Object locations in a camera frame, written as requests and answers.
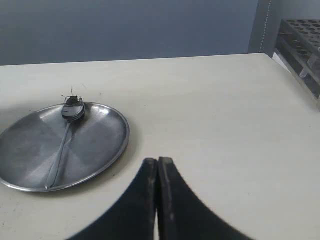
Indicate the black test tube rack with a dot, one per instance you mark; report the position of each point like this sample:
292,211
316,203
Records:
298,46

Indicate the round stainless steel plate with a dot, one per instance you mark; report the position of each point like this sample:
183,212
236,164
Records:
43,153

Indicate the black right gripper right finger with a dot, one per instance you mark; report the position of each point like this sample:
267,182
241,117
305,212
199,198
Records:
181,214

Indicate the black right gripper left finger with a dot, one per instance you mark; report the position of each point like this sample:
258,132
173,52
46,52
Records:
133,216

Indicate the stainless steel spork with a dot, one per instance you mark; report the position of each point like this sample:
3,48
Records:
73,110

